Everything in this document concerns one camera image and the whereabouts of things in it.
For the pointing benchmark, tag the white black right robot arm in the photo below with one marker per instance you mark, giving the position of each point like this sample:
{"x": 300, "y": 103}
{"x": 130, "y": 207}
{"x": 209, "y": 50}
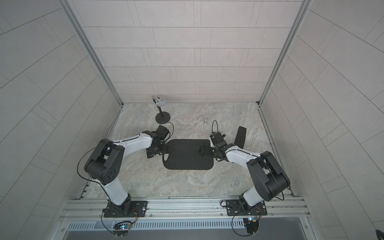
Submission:
{"x": 269, "y": 178}

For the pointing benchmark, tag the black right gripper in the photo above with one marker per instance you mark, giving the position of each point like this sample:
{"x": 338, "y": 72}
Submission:
{"x": 202, "y": 151}

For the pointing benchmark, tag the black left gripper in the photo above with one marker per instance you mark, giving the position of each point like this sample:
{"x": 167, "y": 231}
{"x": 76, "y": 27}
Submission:
{"x": 164, "y": 149}

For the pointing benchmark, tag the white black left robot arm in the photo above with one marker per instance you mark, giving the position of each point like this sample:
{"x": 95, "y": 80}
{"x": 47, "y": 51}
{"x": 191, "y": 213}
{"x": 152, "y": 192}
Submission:
{"x": 105, "y": 162}

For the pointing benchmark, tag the left circuit board with wires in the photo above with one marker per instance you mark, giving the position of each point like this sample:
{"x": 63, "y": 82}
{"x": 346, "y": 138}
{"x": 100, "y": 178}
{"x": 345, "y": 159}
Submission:
{"x": 121, "y": 228}

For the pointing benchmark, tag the aluminium rail frame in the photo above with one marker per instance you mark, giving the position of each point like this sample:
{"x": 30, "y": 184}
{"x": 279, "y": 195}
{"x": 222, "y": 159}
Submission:
{"x": 161, "y": 208}

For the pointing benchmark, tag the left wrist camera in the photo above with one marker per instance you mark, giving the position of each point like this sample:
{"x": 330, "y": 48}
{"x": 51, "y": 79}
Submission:
{"x": 163, "y": 132}

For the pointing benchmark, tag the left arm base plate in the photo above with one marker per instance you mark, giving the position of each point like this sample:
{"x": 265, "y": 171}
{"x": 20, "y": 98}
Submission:
{"x": 127, "y": 209}

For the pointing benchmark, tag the circuit board with wires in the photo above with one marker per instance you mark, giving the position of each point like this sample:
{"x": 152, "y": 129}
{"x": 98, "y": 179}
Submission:
{"x": 121, "y": 228}
{"x": 251, "y": 224}

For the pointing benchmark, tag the black cutting board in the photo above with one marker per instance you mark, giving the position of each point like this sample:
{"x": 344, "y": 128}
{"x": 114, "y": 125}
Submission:
{"x": 183, "y": 154}

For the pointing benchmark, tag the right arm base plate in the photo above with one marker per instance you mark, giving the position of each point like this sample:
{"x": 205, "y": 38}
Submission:
{"x": 240, "y": 208}

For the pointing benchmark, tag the right circuit board with wires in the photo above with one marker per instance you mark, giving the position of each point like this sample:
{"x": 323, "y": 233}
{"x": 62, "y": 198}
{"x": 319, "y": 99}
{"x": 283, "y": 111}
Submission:
{"x": 251, "y": 224}

